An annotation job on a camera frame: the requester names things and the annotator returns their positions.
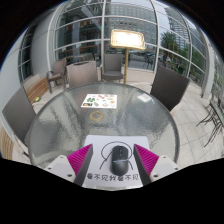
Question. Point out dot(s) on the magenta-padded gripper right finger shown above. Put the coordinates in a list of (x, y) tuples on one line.
[(150, 161)]

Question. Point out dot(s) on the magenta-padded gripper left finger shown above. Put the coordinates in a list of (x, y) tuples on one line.
[(77, 161)]

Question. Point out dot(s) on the black computer mouse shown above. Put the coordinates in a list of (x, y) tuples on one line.
[(120, 160)]

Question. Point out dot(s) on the laminated picture menu card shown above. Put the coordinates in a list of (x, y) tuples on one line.
[(99, 101)]

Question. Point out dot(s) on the brown wicker chair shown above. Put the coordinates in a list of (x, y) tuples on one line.
[(81, 74), (18, 113)]

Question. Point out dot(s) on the dark wicker chair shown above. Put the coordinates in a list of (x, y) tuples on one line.
[(170, 86)]

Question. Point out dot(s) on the curved wooden slat bench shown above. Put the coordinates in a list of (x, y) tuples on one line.
[(36, 90)]

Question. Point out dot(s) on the brown wicker armchair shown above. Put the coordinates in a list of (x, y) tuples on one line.
[(112, 63), (58, 68)]

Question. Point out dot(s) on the gold-framed menu stand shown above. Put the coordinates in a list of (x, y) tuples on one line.
[(128, 38)]

